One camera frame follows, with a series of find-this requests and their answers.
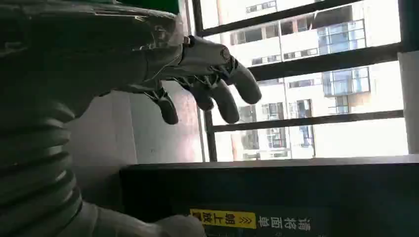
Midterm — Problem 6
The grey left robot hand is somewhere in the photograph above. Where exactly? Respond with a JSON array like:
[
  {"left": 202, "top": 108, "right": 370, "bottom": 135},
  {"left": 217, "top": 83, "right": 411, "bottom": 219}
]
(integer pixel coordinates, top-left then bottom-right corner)
[{"left": 0, "top": 0, "right": 262, "bottom": 237}]

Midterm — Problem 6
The ribbed grey left arm sleeve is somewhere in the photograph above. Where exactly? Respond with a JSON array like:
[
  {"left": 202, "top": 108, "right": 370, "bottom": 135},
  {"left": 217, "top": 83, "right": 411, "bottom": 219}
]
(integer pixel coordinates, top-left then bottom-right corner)
[{"left": 0, "top": 97, "right": 83, "bottom": 237}]

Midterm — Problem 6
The black panel with yellow label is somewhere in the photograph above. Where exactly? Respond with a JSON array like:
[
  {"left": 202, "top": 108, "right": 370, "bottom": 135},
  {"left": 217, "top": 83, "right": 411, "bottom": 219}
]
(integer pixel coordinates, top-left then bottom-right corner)
[{"left": 119, "top": 155, "right": 419, "bottom": 237}]

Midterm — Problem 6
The pale building outside window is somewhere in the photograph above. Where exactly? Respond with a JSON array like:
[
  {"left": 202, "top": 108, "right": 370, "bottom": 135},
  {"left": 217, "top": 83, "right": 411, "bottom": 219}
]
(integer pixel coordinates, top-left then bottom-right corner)
[{"left": 200, "top": 0, "right": 409, "bottom": 161}]

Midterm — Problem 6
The black window frame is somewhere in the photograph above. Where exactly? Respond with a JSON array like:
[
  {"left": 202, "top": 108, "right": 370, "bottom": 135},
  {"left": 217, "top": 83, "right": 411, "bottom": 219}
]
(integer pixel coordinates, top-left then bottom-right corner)
[{"left": 191, "top": 0, "right": 419, "bottom": 162}]

